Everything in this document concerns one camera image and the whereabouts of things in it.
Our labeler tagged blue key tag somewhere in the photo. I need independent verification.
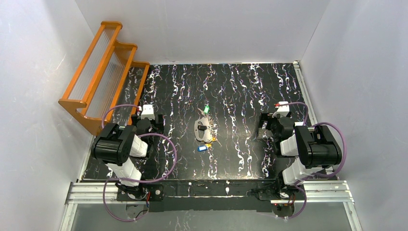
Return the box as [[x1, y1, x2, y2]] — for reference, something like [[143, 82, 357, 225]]
[[197, 145, 207, 152]]

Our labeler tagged yellow key tag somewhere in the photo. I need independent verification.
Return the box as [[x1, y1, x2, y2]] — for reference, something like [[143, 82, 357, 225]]
[[206, 137, 217, 148]]

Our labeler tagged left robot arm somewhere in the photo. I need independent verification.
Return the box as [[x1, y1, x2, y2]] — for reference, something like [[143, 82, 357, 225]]
[[91, 114, 164, 196]]

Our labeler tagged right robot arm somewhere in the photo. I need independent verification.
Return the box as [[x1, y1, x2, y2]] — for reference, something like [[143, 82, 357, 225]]
[[258, 113, 343, 193]]

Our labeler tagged orange wooden rack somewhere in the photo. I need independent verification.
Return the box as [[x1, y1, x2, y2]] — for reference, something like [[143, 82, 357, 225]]
[[58, 21, 150, 136]]

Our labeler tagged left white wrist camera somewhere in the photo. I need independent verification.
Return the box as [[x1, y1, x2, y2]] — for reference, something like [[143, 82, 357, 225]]
[[138, 104, 155, 120]]

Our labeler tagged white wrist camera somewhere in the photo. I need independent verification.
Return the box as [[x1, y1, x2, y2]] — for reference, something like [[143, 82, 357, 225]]
[[272, 101, 290, 118], [138, 104, 155, 120]]

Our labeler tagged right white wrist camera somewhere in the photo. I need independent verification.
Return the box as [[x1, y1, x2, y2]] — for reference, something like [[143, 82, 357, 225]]
[[272, 101, 290, 118]]

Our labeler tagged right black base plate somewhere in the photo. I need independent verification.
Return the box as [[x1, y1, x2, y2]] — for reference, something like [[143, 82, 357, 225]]
[[253, 182, 305, 202]]

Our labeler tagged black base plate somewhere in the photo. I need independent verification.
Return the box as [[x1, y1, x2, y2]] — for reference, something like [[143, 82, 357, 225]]
[[115, 182, 164, 202], [253, 182, 305, 202]]

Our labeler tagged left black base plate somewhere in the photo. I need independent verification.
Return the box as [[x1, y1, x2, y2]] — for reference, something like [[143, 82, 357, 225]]
[[115, 182, 164, 202]]

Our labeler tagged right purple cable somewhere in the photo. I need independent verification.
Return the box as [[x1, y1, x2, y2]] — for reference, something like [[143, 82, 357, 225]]
[[276, 101, 347, 220]]

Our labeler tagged aluminium frame rail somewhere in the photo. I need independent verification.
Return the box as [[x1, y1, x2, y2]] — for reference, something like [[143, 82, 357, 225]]
[[62, 62, 360, 231]]

